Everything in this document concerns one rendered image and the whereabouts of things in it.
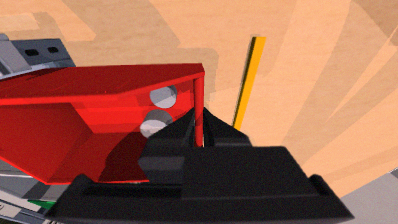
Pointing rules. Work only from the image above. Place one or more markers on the red bin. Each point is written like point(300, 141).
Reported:
point(90, 118)

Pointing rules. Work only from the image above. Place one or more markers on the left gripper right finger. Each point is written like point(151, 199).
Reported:
point(220, 133)

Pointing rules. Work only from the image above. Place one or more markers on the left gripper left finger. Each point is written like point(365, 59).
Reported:
point(176, 133)

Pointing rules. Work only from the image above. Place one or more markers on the yellow bar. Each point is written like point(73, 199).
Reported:
point(254, 56)

